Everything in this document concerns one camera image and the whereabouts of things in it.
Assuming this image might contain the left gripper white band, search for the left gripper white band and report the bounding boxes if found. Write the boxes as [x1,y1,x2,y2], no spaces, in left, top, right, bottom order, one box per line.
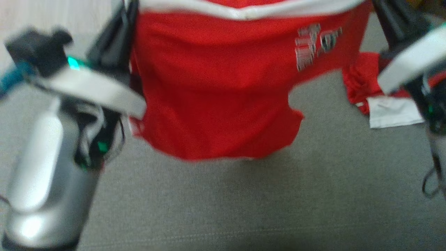
[32,0,147,170]

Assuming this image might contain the right cable with teal connector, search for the right cable with teal connector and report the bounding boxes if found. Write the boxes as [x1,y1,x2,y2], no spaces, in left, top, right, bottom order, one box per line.
[422,150,446,200]

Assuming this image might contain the left cable with teal connector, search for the left cable with teal connector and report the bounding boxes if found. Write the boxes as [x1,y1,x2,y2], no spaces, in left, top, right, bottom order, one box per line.
[0,61,36,100]

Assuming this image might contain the red mesh shorts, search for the red mesh shorts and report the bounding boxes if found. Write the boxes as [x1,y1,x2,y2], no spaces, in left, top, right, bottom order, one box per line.
[128,0,373,162]

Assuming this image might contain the cable with teal connector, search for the cable with teal connector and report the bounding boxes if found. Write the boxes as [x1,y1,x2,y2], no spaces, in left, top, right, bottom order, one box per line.
[422,150,446,200]
[0,61,36,100]

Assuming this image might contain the red and white basketball jersey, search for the red and white basketball jersey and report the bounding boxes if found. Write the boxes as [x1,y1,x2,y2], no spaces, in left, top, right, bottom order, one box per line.
[342,52,446,129]

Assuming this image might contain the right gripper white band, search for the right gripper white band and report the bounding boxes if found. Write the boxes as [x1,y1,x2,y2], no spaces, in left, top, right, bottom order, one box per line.
[371,0,446,133]

